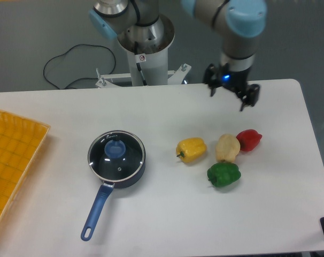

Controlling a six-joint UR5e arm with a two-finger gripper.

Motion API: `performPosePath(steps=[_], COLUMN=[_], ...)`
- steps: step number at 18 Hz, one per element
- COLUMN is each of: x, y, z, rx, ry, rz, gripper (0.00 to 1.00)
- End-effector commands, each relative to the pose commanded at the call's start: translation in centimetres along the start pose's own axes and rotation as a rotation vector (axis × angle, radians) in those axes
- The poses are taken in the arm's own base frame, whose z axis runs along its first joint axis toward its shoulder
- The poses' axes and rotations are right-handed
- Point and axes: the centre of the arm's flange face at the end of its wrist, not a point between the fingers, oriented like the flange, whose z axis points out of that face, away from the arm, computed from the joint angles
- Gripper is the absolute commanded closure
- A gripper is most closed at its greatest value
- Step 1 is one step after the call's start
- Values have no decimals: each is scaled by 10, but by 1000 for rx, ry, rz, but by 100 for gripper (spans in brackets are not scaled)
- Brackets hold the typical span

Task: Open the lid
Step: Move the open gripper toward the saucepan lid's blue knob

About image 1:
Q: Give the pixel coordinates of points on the blue saucepan with handle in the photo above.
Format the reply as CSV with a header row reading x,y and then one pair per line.
x,y
102,195

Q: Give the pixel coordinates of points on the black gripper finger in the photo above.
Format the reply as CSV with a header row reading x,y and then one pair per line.
x,y
210,78
250,96

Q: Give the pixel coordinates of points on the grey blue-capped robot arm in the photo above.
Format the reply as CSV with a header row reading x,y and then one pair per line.
x,y
239,23

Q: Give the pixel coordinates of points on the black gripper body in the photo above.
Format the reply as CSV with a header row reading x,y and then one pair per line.
x,y
235,81

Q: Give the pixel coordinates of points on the yellow woven basket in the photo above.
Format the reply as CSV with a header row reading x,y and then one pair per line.
x,y
20,140

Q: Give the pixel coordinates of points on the yellow bell pepper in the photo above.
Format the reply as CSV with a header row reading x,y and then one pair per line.
x,y
190,149

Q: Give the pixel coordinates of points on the glass pot lid blue knob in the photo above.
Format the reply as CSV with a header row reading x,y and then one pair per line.
x,y
117,157

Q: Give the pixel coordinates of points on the cream white bell pepper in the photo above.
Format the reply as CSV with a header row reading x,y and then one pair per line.
x,y
227,148

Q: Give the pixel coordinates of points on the green bell pepper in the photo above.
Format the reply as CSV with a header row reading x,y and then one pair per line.
x,y
223,174

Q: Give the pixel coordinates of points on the red bell pepper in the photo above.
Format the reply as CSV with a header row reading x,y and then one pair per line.
x,y
249,140

